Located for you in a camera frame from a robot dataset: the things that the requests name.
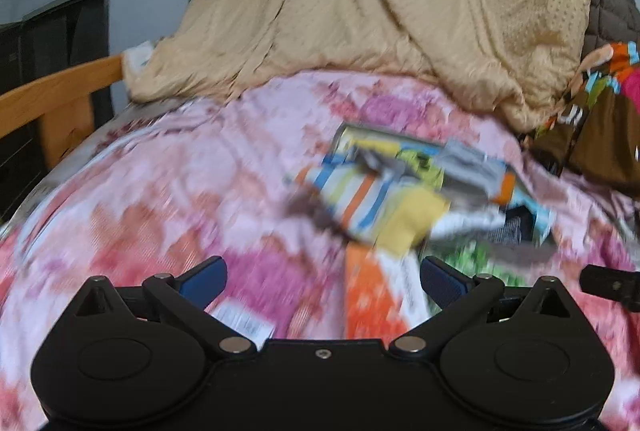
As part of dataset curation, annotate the orange ribbed band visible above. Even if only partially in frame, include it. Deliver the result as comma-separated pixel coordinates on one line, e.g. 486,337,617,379
491,172,516,206

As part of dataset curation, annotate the striped colourful sock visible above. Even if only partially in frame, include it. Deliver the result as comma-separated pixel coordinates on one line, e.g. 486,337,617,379
295,164,450,257

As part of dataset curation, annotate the colourful brown patterned cloth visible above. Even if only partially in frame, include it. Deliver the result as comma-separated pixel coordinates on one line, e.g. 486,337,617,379
527,41,639,199

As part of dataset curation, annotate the brown quilted jacket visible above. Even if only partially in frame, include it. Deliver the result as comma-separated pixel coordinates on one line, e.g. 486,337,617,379
582,0,640,58

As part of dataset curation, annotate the black white striped sock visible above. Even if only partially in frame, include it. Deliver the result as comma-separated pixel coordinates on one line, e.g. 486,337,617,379
491,206,535,245

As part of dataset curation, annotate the grey cleaning cloth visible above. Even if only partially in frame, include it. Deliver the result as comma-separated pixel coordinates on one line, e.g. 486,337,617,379
364,140,509,205

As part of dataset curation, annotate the wooden bed rail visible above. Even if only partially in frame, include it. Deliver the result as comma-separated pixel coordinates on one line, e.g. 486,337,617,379
1,54,122,170

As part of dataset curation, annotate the grey shallow tray box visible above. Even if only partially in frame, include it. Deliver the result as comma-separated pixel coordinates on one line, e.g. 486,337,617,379
326,122,538,214

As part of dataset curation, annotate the jar of green paper stars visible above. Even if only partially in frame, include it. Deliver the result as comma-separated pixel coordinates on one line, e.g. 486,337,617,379
430,241,527,287

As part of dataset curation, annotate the orange white medicine box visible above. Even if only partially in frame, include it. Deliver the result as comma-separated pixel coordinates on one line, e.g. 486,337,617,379
344,243,432,344

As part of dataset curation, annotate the cartoon frog towel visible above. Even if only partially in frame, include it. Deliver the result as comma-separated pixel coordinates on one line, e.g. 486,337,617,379
345,140,445,191

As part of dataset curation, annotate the beige dotted blanket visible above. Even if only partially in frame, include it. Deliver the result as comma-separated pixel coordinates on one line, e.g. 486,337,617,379
126,0,591,132

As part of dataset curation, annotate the pink floral bedsheet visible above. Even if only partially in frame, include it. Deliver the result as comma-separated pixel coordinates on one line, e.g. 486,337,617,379
1,72,639,430

